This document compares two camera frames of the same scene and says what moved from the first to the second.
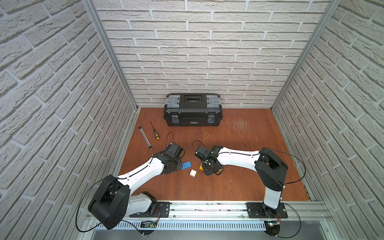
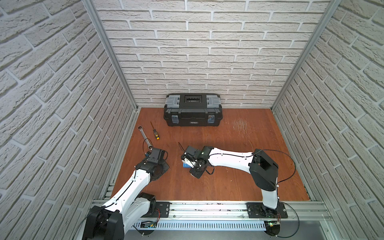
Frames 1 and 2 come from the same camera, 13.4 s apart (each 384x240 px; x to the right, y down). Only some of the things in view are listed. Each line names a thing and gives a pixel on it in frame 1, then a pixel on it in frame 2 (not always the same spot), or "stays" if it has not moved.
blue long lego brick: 186,165 stays
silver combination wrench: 150,146 stays
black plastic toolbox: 193,109 stays
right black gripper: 207,172 → 195,174
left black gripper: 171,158 → 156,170
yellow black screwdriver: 156,135 stays
